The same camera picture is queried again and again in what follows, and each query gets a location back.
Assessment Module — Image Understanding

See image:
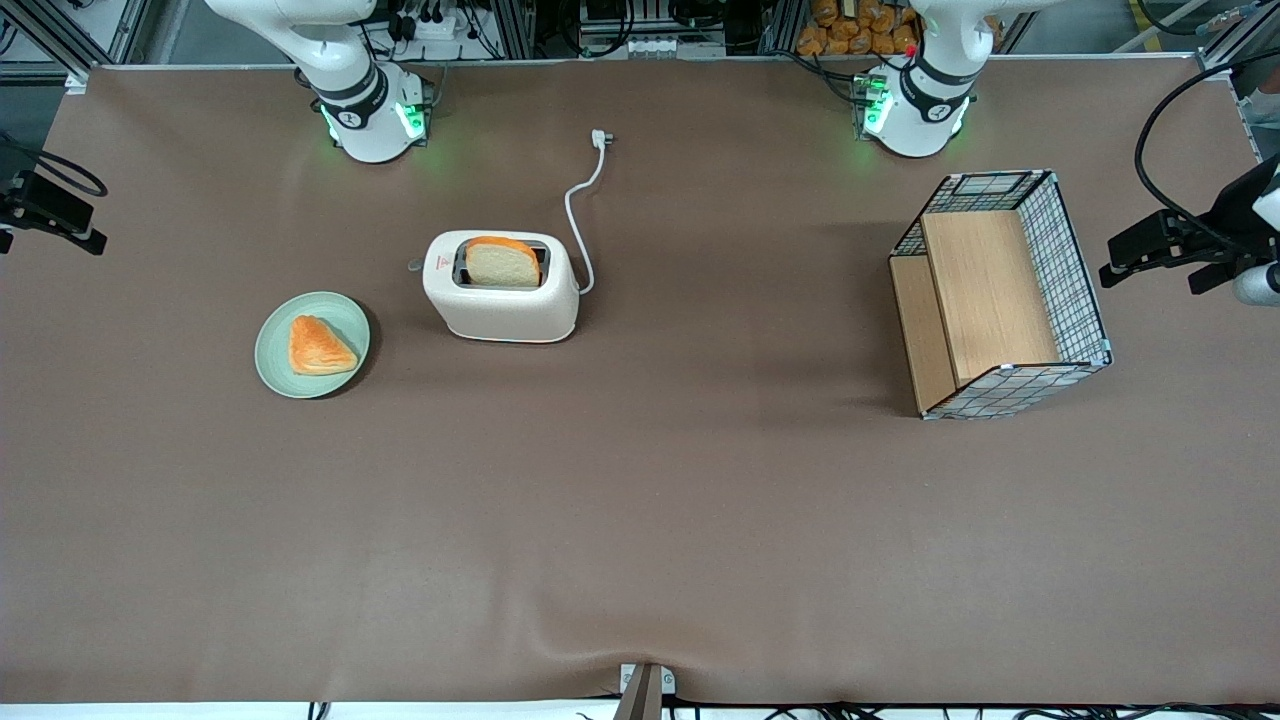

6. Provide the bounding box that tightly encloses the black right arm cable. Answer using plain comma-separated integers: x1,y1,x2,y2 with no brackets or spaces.
0,133,109,199

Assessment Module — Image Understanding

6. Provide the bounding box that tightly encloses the white power strip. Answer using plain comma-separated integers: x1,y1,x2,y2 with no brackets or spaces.
393,3,463,42

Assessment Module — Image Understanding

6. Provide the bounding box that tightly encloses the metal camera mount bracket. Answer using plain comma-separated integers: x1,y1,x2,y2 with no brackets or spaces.
617,662,677,720

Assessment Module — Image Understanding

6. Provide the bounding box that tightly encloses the sliced bread with orange crust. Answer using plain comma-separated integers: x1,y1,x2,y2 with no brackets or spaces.
465,236,543,290

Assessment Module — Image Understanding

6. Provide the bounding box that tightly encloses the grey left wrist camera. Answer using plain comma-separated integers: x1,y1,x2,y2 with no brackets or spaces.
1188,260,1280,307

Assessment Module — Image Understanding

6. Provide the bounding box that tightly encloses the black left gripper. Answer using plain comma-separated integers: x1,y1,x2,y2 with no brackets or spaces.
1099,205,1244,290

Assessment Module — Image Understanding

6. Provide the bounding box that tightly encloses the white two-slot toaster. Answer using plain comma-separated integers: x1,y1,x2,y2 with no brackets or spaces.
407,230,582,345

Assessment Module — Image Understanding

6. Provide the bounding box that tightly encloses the triangular orange pastry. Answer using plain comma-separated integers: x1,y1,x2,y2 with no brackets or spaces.
288,315,360,377

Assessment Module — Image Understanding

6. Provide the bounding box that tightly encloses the black wire mesh basket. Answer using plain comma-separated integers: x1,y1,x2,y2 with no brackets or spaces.
888,169,1114,421

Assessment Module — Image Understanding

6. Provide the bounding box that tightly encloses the white toaster power cable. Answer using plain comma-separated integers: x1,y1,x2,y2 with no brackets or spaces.
563,128,616,297

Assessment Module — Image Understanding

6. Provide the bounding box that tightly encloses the pale green round plate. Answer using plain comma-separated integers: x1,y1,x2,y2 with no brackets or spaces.
254,291,372,400

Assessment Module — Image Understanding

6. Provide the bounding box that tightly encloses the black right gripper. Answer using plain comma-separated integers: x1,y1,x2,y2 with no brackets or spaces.
0,170,108,256

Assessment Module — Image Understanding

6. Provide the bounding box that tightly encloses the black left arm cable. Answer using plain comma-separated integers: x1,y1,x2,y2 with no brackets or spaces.
1134,50,1280,251

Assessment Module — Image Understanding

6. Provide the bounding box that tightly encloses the wooden stepped shelf insert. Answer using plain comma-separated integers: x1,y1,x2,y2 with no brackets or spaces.
889,209,1062,414

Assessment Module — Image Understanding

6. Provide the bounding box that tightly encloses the aluminium frame profile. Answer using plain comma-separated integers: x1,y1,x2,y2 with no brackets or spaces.
0,0,151,81
1193,0,1280,73

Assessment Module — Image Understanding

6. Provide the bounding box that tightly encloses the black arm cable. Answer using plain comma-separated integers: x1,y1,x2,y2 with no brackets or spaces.
0,133,109,199
1134,50,1280,251

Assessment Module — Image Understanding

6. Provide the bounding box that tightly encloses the bag of orange bread rolls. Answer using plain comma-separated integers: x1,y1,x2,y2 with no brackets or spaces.
796,0,921,57

